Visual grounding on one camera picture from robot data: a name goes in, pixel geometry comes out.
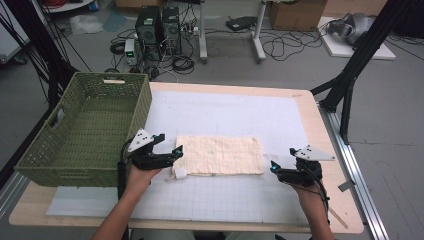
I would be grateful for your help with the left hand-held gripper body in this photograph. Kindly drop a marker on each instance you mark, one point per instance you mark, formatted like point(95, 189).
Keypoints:
point(146, 160)

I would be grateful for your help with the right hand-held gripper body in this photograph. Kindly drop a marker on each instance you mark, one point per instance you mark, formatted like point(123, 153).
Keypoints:
point(306, 175)

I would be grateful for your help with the cream towel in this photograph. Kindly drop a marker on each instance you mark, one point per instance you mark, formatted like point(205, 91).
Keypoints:
point(220, 155)

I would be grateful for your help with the green woven basket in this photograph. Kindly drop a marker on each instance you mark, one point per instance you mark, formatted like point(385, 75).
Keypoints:
point(90, 133)

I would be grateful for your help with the person's left hand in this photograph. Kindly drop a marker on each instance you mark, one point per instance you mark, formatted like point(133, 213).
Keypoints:
point(136, 181)

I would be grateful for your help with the person's right hand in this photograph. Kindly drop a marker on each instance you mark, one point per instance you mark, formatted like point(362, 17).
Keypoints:
point(311, 198)

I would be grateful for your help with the grey tape piece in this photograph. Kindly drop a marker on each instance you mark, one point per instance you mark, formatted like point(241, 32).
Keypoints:
point(346, 185)

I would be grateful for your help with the thin wooden stick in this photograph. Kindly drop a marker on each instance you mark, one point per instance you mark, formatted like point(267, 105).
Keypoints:
point(338, 217)

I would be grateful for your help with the white grid mat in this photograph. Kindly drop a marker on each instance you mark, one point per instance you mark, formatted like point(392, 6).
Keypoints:
point(233, 110)

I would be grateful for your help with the small white power supply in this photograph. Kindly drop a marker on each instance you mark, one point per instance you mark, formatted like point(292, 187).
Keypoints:
point(130, 51)

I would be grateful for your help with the black metal stand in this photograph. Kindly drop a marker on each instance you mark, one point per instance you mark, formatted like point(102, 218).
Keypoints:
point(36, 43)
point(353, 66)

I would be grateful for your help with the black computer tower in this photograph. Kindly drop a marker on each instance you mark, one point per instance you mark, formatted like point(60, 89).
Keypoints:
point(148, 30)
point(171, 30)

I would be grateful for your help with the white power strip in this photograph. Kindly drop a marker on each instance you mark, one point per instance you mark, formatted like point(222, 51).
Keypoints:
point(190, 30)

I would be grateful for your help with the white floor board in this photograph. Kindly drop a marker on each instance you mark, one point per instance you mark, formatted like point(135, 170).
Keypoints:
point(336, 48)

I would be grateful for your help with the clear plastic bag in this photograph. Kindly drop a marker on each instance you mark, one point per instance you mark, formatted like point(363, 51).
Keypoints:
point(86, 24)

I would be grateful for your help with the brown cardboard box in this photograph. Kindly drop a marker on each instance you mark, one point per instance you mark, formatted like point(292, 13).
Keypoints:
point(296, 15)

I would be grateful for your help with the grey headset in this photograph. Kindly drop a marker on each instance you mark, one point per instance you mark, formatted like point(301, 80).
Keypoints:
point(353, 26)

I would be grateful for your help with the black flat device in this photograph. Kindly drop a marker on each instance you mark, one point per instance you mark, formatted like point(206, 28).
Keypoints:
point(241, 22)

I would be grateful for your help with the aluminium floor rail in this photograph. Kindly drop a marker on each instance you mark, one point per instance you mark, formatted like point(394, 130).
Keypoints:
point(360, 186)

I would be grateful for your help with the white metal desk frame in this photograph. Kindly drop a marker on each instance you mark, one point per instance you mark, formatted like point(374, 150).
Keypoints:
point(202, 33)

